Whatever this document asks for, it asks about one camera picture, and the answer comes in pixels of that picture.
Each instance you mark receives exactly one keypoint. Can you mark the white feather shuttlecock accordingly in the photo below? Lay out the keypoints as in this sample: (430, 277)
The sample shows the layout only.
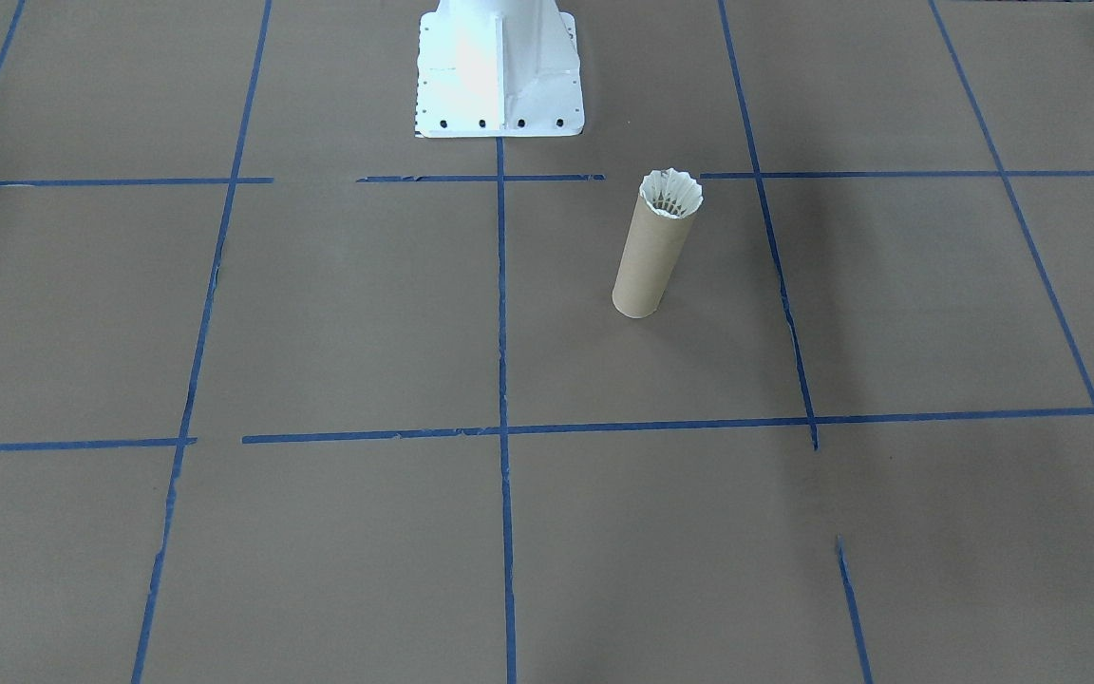
(671, 195)

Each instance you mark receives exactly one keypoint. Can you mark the brown cardboard tube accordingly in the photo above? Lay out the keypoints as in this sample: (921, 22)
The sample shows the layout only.
(647, 266)

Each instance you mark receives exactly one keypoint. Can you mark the white pillar with square plate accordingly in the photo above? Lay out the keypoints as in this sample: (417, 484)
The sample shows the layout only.
(499, 66)

